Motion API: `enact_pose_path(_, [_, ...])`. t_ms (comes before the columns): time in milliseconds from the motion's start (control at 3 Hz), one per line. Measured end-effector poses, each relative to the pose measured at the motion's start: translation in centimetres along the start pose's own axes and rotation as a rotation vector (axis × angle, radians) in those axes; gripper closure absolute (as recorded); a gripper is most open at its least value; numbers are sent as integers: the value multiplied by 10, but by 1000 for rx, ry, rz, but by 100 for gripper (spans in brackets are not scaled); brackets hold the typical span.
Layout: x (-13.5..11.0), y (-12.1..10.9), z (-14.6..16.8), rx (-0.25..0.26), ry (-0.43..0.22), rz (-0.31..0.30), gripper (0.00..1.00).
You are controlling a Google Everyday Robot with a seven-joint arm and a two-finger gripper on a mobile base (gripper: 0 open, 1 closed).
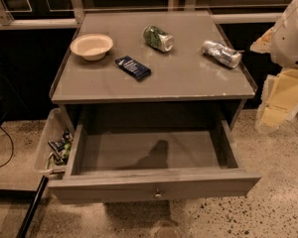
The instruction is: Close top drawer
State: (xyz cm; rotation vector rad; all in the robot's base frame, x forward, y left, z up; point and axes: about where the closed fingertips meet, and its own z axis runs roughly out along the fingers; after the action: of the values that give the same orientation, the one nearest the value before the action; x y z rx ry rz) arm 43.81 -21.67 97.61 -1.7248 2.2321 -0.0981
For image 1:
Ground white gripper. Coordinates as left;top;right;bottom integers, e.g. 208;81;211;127
250;0;298;130

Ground grey top drawer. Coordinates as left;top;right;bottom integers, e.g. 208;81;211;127
49;121;260;203

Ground grey drawer cabinet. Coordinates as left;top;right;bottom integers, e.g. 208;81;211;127
49;10;258;135

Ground silver crushed can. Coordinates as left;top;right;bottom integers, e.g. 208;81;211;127
201;40;242;68

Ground green crushed can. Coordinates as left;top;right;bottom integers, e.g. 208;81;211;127
143;26;174;53

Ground blue snack packet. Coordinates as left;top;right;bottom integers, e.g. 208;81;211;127
115;56;151;80

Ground white paper bowl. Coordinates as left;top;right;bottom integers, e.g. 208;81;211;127
70;34;113;61

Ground floor drain cover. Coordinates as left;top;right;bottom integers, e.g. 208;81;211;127
152;221;181;238

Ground snack packets in bin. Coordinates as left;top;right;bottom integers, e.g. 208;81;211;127
46;130;73;168

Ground clear plastic bin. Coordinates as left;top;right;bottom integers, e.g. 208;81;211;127
34;108;67;177

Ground black bar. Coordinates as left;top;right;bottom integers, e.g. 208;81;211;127
16;176;49;238

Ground metal railing frame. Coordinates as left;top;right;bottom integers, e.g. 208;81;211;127
0;0;293;29

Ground black cable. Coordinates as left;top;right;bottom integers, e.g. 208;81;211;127
0;120;15;173

